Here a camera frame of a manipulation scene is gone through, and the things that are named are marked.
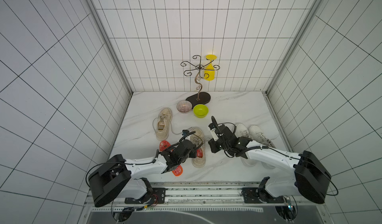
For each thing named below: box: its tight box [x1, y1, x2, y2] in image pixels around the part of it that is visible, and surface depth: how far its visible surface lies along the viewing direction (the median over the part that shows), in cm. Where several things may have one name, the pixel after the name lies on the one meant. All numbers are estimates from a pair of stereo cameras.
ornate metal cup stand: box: [180, 55, 221, 108], surface depth 99 cm
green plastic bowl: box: [192, 104, 209, 119], surface depth 107 cm
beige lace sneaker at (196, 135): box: [187, 126, 206, 169], surface depth 83 cm
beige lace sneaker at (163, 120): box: [155, 107, 173, 141], surface depth 96 cm
